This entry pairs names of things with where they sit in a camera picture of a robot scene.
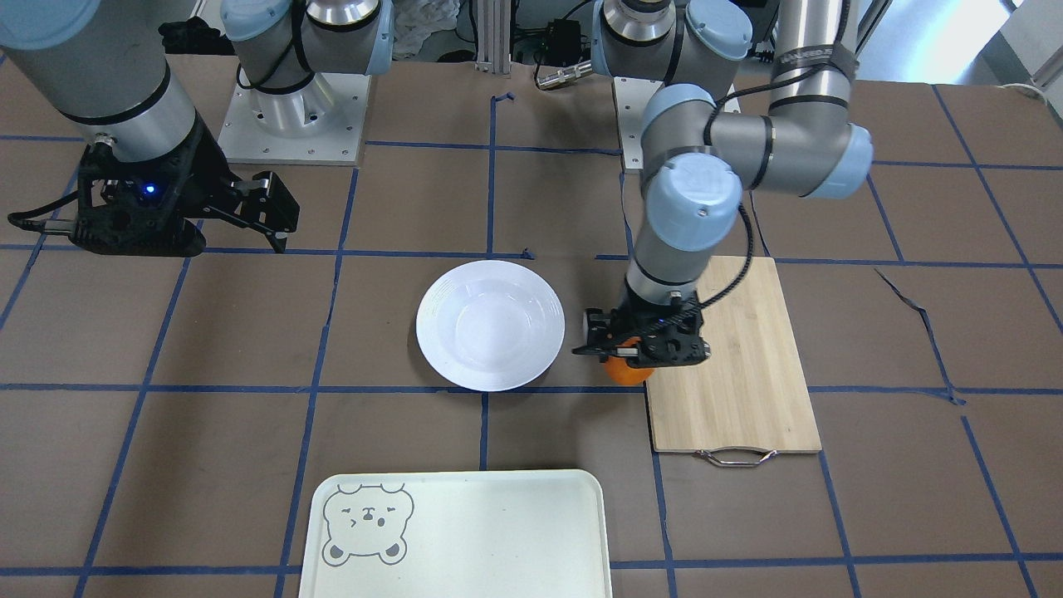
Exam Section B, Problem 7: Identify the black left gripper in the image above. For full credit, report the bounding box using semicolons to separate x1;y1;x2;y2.
571;284;711;368

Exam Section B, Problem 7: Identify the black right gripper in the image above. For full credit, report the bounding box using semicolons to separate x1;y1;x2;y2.
9;115;301;255

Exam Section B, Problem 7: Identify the orange fruit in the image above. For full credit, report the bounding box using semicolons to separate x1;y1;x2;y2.
604;360;654;386

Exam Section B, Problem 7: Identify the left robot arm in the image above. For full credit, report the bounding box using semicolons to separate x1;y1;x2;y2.
574;1;874;370

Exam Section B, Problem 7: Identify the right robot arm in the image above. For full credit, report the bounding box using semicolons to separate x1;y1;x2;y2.
2;1;394;257

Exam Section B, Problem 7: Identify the cream bear tray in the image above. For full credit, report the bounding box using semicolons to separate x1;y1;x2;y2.
299;469;614;597

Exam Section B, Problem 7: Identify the white round plate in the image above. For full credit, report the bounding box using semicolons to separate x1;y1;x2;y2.
415;260;566;391

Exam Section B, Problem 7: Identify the bamboo cutting board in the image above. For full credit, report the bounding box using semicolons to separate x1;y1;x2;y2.
648;257;821;467

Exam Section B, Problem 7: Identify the aluminium frame post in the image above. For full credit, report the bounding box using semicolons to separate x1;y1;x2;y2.
470;1;512;78

